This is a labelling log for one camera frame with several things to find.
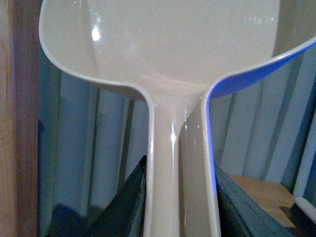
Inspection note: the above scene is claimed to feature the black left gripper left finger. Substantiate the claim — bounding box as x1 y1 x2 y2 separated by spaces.
49 156 147 237

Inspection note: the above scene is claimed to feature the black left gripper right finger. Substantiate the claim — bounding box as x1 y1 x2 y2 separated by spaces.
214 165 294 237

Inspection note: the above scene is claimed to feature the beige plastic dustpan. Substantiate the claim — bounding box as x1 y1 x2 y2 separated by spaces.
39 0 316 237

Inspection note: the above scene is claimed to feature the wooden nightstand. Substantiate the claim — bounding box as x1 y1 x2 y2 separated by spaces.
229 175 294 228

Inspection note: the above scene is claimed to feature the grey curtain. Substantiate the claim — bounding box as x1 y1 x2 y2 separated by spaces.
37 44 316 223

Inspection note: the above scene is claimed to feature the wooden cabinet on left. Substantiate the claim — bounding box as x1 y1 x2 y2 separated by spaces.
0 0 40 237

